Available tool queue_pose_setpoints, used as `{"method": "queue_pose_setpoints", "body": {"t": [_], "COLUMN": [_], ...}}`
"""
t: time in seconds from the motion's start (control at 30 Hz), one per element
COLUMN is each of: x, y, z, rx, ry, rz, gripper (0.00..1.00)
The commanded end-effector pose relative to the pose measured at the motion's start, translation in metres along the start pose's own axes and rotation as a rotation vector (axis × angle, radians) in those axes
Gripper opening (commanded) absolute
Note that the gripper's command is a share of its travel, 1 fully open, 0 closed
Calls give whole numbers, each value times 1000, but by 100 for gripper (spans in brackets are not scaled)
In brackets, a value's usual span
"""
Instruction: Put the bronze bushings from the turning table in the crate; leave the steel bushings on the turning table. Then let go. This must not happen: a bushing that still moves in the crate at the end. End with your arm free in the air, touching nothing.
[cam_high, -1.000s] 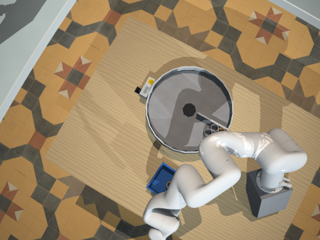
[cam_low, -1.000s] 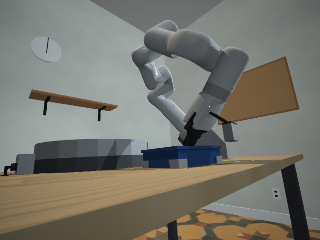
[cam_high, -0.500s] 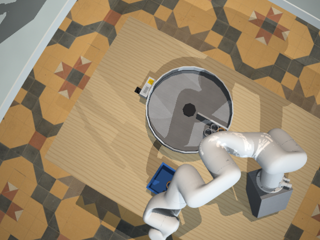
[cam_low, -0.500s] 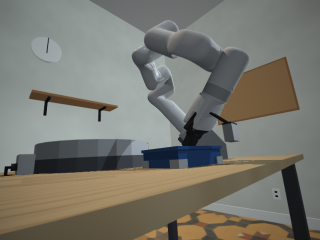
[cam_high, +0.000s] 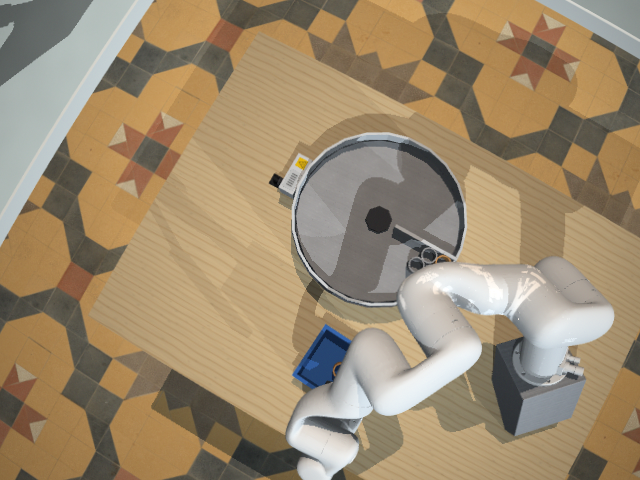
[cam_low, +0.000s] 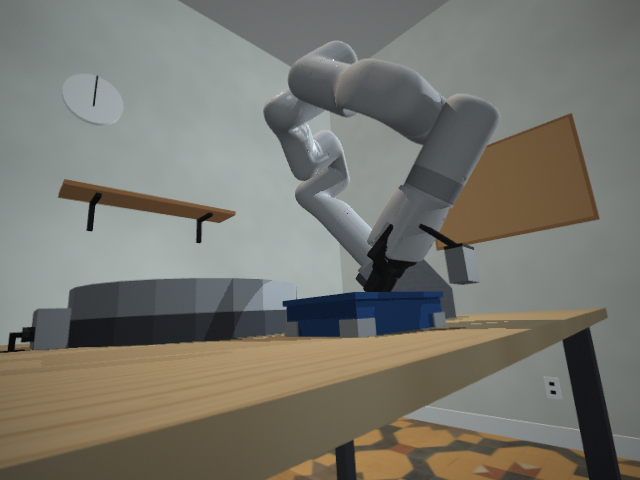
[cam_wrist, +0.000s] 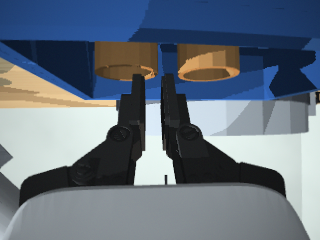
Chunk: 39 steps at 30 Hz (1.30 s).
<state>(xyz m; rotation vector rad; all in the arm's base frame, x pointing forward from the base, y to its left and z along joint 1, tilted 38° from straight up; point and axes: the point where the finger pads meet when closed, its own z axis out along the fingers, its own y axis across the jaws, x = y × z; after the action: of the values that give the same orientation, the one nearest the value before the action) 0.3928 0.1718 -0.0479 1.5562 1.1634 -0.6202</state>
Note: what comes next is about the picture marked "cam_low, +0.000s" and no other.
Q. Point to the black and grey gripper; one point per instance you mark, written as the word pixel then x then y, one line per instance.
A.
pixel 401 241

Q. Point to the blue crate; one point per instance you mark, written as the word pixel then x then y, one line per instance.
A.
pixel 362 314

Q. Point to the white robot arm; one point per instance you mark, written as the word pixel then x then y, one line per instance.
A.
pixel 398 97

